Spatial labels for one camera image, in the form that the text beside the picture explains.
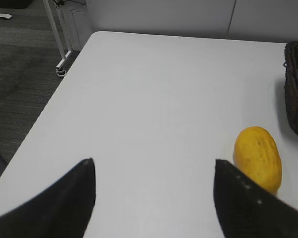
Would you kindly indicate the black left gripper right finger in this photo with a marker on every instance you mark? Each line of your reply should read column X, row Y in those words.
column 245, row 210

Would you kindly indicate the black wicker basket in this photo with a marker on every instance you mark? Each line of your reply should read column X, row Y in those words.
column 291, row 84

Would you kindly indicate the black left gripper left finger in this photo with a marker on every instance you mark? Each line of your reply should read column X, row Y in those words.
column 63, row 210

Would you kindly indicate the white table leg frame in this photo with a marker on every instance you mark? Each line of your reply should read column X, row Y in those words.
column 65, row 56

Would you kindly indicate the yellow mango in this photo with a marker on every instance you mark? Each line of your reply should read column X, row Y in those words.
column 256, row 155

